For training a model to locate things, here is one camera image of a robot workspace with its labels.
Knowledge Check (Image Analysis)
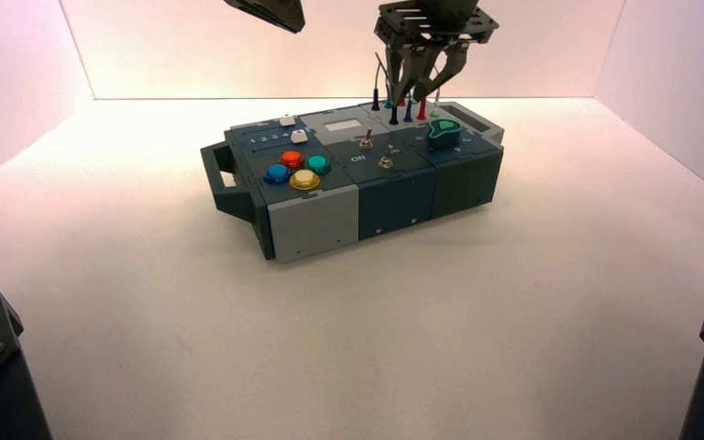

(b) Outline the black jumper wire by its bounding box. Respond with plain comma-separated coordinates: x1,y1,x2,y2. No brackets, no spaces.
371,51,401,127

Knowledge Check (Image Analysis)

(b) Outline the dark blue-grey control box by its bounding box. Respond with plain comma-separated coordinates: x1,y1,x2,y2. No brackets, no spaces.
200,102,506,265

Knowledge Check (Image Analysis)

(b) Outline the yellow round push button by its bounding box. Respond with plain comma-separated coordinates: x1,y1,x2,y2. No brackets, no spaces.
289,169,322,192

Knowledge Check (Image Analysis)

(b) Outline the green rotary knob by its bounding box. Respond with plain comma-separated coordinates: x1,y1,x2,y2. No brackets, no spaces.
427,119,464,152

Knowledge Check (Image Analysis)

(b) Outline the white jumper wire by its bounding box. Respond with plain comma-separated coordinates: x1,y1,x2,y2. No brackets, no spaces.
431,65,443,119

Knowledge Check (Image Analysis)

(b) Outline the red jumper wire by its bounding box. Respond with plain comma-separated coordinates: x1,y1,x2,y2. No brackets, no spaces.
398,96,428,122

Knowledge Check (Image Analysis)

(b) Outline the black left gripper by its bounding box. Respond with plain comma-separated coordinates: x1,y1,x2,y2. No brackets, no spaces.
224,0,306,35

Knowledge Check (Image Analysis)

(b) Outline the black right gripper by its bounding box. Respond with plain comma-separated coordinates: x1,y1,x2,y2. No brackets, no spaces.
374,0,501,104

